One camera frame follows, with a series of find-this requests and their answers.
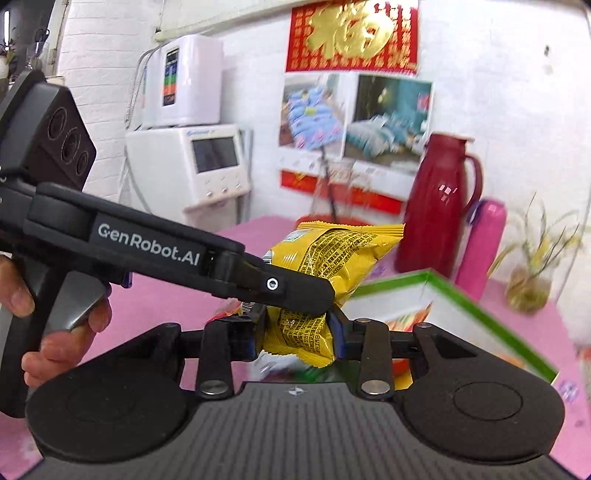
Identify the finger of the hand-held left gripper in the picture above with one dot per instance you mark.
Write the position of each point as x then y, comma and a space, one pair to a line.
286, 290

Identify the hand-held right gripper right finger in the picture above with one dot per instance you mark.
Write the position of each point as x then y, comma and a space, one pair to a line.
336, 338

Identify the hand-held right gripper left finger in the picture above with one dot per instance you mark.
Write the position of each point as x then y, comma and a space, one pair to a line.
258, 333

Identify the yellow snack packet black print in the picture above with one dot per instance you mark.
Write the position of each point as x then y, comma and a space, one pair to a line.
341, 254

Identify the green white cardboard box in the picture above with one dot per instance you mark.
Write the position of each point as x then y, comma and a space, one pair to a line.
461, 314

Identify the person's left hand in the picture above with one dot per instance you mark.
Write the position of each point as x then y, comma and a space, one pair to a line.
64, 355

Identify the red snack packet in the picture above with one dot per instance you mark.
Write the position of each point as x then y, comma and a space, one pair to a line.
408, 321

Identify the red plastic basin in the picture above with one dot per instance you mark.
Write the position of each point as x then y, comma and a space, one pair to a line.
314, 220

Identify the white machine with screen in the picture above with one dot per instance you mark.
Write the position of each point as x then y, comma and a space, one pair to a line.
166, 170

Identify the pink tablecloth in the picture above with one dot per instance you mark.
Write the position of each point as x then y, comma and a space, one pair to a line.
166, 300

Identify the dark stick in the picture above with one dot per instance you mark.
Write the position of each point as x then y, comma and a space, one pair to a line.
330, 189

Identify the red paper strip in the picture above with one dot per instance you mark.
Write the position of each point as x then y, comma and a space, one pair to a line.
378, 198

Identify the dark red thermos jug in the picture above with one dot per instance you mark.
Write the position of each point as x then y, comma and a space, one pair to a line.
434, 207

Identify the pink bottle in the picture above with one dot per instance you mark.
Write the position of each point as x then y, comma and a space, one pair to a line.
482, 244

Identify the blue bedding poster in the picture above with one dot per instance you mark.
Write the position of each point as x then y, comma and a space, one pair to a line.
309, 115

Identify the teal bedding poster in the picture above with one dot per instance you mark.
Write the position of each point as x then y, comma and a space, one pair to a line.
388, 120

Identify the glass vase with green plant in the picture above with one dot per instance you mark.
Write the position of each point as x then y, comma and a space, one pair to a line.
528, 286

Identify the window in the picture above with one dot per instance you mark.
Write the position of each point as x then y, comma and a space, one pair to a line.
27, 41

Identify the white wall appliance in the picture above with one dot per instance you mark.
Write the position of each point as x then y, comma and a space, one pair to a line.
189, 83

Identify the white wall pipe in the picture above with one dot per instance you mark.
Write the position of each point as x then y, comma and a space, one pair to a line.
221, 21

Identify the red gold wall calendar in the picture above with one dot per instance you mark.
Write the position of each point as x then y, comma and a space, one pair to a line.
351, 37

